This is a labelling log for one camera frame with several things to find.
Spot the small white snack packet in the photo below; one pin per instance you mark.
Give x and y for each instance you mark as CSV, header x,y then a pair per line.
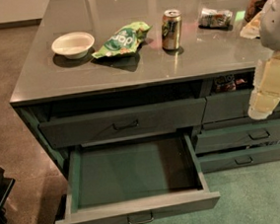
x,y
215,19

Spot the gold soda can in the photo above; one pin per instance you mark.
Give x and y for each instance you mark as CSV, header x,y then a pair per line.
x,y
171,29

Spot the green rice chip bag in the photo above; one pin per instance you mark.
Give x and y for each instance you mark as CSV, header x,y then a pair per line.
x,y
124,41

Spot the open middle left drawer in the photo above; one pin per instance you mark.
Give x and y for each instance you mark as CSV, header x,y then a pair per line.
x,y
135,182

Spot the top left drawer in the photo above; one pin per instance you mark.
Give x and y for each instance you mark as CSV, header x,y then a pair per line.
x,y
114,125

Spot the middle right drawer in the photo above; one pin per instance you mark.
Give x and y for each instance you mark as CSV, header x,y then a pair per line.
x,y
237,136

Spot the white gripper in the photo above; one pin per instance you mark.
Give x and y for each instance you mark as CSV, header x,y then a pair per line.
x,y
276,24

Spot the top right drawer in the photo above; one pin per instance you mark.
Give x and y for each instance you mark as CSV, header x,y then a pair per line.
x,y
228,105

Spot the snack bags in right drawer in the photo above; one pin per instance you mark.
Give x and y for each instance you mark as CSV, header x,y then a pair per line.
x,y
229,83

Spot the white paper bowl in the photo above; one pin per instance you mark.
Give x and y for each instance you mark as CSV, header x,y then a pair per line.
x,y
73,45

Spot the dark green drawer cabinet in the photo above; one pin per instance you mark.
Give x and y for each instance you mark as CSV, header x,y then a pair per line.
x,y
51,86

